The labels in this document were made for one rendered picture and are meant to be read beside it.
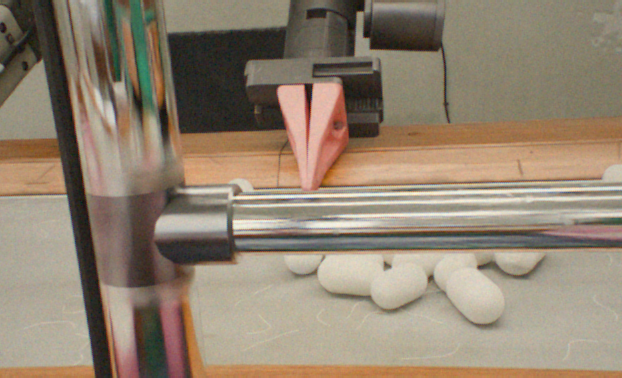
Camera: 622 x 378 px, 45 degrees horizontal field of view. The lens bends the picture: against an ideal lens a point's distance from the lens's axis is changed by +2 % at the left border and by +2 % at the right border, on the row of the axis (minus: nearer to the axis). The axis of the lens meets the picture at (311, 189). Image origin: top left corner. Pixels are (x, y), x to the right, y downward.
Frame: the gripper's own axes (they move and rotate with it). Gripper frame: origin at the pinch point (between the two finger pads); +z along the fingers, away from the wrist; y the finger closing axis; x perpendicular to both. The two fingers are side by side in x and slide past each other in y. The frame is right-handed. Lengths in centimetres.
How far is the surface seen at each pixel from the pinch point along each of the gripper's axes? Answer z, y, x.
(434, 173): -3.0, 9.0, 3.3
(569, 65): -136, 55, 141
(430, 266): 11.1, 8.2, -9.1
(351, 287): 12.8, 4.4, -10.2
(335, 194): 19.3, 5.8, -29.0
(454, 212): 19.9, 8.4, -29.1
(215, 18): -148, -58, 124
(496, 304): 14.6, 11.0, -12.5
